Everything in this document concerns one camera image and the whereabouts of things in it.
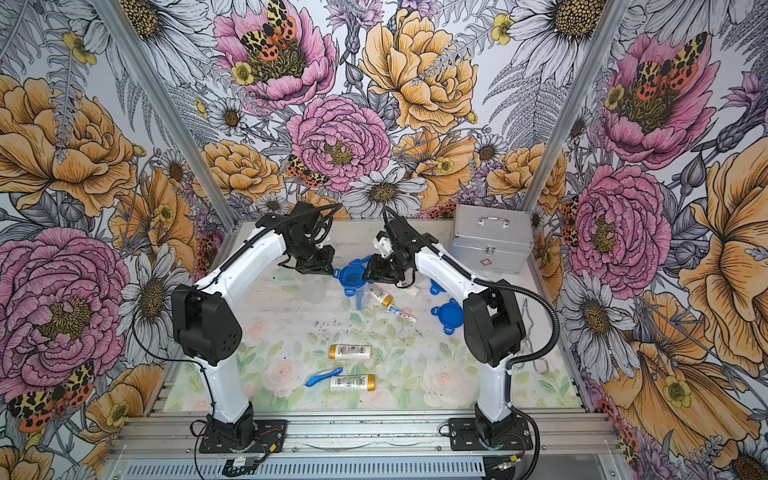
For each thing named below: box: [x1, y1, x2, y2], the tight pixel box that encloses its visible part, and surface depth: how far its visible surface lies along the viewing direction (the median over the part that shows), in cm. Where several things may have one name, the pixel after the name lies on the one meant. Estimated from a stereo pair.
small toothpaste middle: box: [387, 304, 418, 323], surface depth 98 cm
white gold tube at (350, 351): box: [328, 344, 372, 360], surface depth 88 cm
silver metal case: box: [450, 204, 534, 275], surface depth 101 cm
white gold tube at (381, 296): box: [367, 283, 395, 307], surface depth 101 cm
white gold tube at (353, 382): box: [330, 374, 377, 391], surface depth 83 cm
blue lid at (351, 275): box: [332, 255, 374, 297], surface depth 91 cm
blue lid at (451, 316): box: [431, 298, 465, 335], surface depth 98 cm
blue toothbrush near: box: [305, 367, 343, 387], surface depth 85 cm
